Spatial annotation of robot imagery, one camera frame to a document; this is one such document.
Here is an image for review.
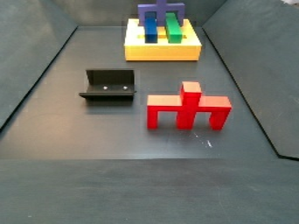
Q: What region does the purple three-legged block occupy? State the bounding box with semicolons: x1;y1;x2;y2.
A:
137;0;185;26

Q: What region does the yellow slotted board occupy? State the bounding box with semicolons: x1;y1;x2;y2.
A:
124;18;201;61

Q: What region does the red three-legged block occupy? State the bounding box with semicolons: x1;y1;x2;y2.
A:
146;81;232;130

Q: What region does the green bar block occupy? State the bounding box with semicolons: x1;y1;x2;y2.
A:
164;12;182;44

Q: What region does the blue bar block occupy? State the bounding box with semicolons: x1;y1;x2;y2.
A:
144;17;157;43

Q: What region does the black angle bracket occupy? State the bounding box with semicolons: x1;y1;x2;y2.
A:
78;68;136;99

